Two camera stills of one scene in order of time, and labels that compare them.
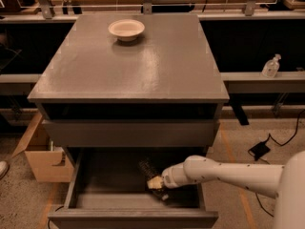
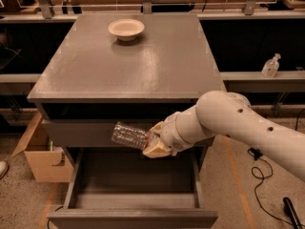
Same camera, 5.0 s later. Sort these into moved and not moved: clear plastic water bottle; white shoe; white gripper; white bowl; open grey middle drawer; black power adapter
Moved: clear plastic water bottle; white gripper
Not moved: white shoe; white bowl; black power adapter; open grey middle drawer
